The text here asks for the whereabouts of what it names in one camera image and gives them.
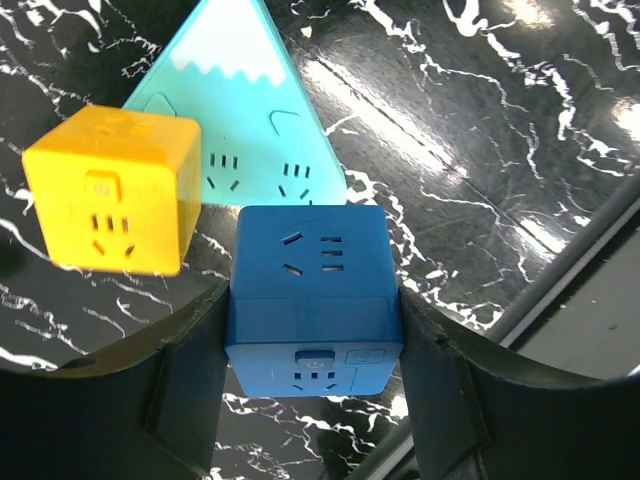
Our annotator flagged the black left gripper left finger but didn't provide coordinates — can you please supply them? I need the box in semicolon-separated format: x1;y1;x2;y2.
1;283;229;479

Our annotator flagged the teal triangular power strip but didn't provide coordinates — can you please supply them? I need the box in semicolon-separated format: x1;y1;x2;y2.
124;1;347;207

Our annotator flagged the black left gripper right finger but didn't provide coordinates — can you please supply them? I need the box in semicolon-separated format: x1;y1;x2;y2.
399;288;639;479

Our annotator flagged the yellow cube socket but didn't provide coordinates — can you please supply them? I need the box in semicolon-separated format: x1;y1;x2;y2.
22;105;201;276

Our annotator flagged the blue cube socket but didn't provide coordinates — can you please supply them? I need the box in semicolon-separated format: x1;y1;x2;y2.
225;205;404;398

